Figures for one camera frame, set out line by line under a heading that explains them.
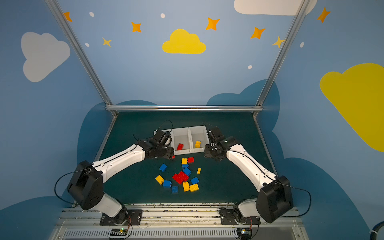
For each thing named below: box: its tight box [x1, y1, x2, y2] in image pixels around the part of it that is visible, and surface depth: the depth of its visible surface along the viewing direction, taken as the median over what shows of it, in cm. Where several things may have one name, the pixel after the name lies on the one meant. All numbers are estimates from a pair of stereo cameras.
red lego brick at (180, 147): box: [177, 143, 184, 151], surface depth 103 cm
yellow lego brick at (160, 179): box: [155, 174, 164, 185], surface depth 86 cm
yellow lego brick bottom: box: [183, 181, 190, 192], surface depth 84 cm
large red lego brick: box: [172, 171, 190, 185], surface depth 88 cm
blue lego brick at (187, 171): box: [183, 167, 192, 176], surface depth 90 cm
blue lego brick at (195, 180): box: [190, 177, 200, 185], surface depth 88 cm
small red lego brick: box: [187, 156, 195, 163], surface depth 97 cm
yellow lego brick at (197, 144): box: [195, 140, 202, 148], surface depth 102 cm
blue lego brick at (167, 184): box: [163, 180, 172, 189], surface depth 86 cm
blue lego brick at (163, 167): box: [159, 163, 168, 172], surface depth 93 cm
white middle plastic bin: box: [170, 127, 192, 156], surface depth 103 cm
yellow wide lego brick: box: [189, 183, 199, 193], surface depth 84 cm
